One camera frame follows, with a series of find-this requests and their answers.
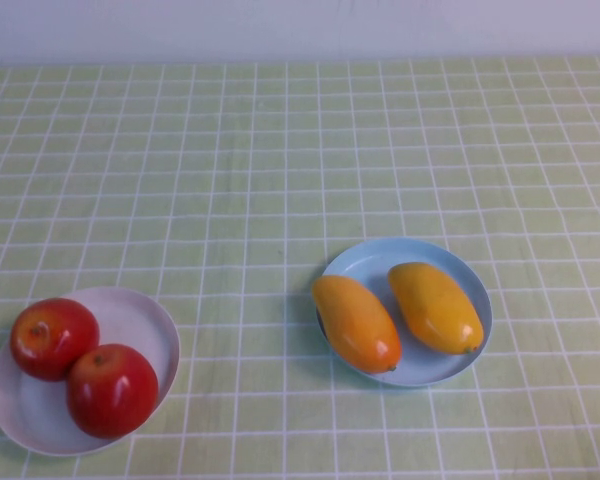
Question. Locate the orange yellow mango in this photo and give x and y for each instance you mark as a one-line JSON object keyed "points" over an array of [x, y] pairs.
{"points": [[357, 325]]}

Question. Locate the red apple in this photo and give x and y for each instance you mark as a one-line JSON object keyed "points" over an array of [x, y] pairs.
{"points": [[112, 395], [55, 345]]}

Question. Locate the light blue round plate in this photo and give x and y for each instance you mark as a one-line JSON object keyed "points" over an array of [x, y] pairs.
{"points": [[365, 257]]}

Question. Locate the white round plate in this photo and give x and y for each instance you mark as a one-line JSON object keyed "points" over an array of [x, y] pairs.
{"points": [[35, 420]]}

